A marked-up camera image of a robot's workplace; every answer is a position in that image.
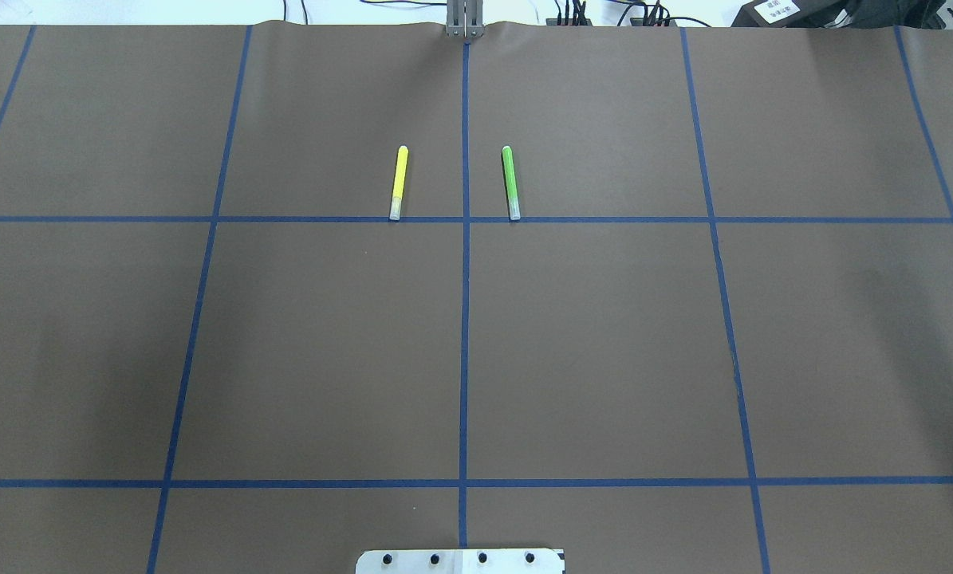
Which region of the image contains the green marker pen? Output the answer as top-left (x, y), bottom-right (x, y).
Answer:
top-left (501, 145), bottom-right (522, 221)

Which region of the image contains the yellow marker pen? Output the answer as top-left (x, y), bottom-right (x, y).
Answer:
top-left (388, 145), bottom-right (409, 221)

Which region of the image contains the white camera pillar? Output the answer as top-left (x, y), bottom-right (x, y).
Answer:
top-left (355, 548), bottom-right (567, 573)

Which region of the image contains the aluminium frame post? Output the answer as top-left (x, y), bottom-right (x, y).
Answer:
top-left (446, 0), bottom-right (486, 42)

